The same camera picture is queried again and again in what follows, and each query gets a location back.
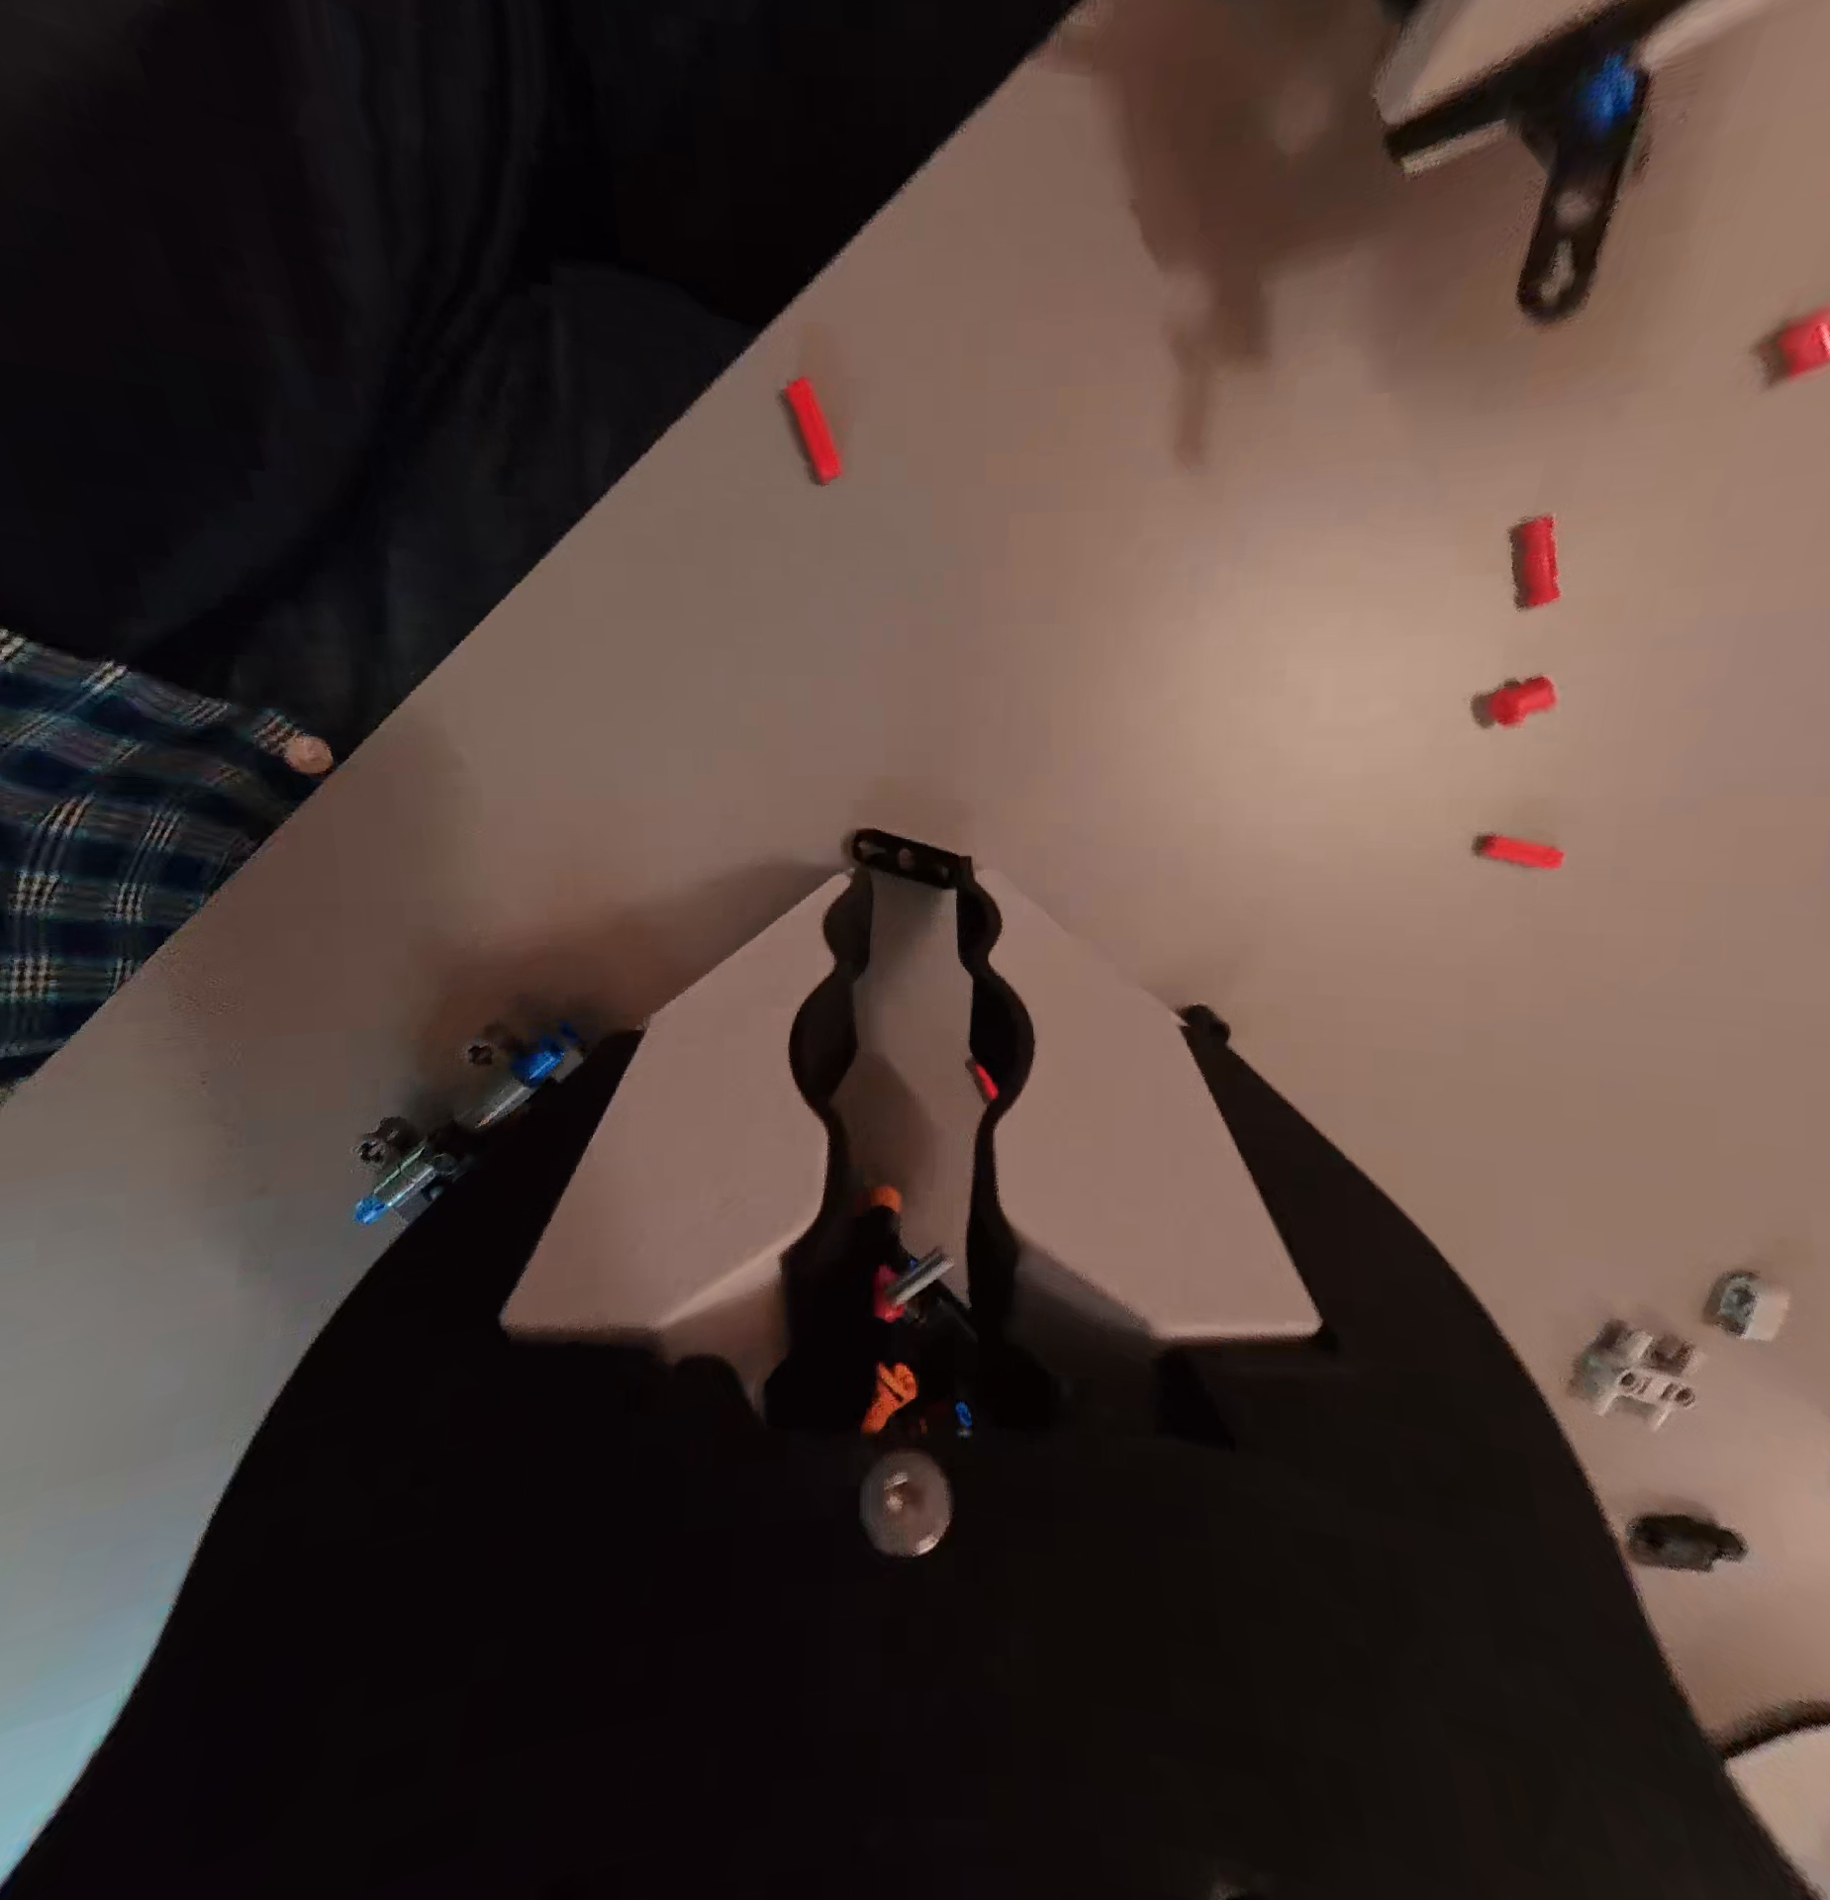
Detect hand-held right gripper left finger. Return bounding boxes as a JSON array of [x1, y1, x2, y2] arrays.
[[498, 867, 875, 1428]]

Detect blue plaid shirt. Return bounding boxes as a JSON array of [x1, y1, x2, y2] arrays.
[[0, 592, 338, 1108]]

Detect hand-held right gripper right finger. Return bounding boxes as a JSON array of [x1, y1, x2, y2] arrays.
[[956, 860, 1328, 1428]]

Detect short black lego liftarm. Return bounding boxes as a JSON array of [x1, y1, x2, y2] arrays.
[[847, 828, 977, 894]]

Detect black lego connector block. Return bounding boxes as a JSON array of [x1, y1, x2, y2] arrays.
[[1625, 1513, 1747, 1576]]

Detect grey lego double-pin connector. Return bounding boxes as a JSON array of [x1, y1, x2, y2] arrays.
[[1569, 1320, 1698, 1430]]

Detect black lego gear rack assembly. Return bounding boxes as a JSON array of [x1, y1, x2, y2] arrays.
[[1381, 30, 1657, 326]]

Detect dark trousers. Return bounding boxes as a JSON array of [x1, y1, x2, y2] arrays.
[[0, 0, 1094, 774]]

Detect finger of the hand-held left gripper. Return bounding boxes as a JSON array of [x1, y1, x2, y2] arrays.
[[1627, 0, 1769, 67], [1366, 0, 1598, 135]]

